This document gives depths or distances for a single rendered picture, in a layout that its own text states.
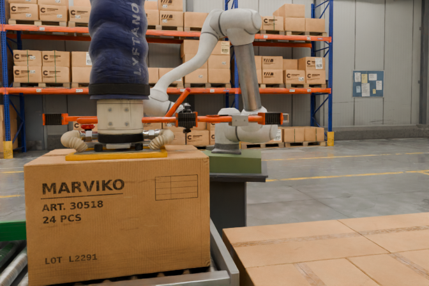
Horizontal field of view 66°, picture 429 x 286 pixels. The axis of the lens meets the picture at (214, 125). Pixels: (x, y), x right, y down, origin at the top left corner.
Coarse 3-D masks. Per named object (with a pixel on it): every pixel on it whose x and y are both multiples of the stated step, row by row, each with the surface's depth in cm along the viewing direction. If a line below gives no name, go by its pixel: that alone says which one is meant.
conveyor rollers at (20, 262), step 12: (0, 252) 134; (12, 252) 139; (24, 252) 134; (0, 264) 128; (12, 264) 123; (24, 264) 128; (0, 276) 114; (12, 276) 118; (24, 276) 115; (132, 276) 114; (156, 276) 114
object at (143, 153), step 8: (96, 144) 116; (136, 144) 119; (72, 152) 119; (88, 152) 115; (96, 152) 115; (104, 152) 115; (112, 152) 115; (120, 152) 115; (128, 152) 116; (136, 152) 116; (144, 152) 117; (152, 152) 118; (160, 152) 117; (72, 160) 111; (80, 160) 112
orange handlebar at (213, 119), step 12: (72, 120) 148; (84, 120) 122; (96, 120) 123; (144, 120) 126; (156, 120) 127; (168, 120) 128; (204, 120) 131; (216, 120) 131; (228, 120) 132; (252, 120) 134
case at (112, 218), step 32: (64, 160) 112; (96, 160) 112; (128, 160) 112; (160, 160) 114; (192, 160) 117; (32, 192) 106; (64, 192) 108; (96, 192) 110; (128, 192) 112; (160, 192) 115; (192, 192) 117; (32, 224) 106; (64, 224) 108; (96, 224) 111; (128, 224) 113; (160, 224) 115; (192, 224) 118; (32, 256) 107; (64, 256) 109; (96, 256) 111; (128, 256) 113; (160, 256) 116; (192, 256) 118
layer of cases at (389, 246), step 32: (288, 224) 164; (320, 224) 163; (352, 224) 163; (384, 224) 162; (416, 224) 162; (256, 256) 129; (288, 256) 129; (320, 256) 129; (352, 256) 129; (384, 256) 128; (416, 256) 128
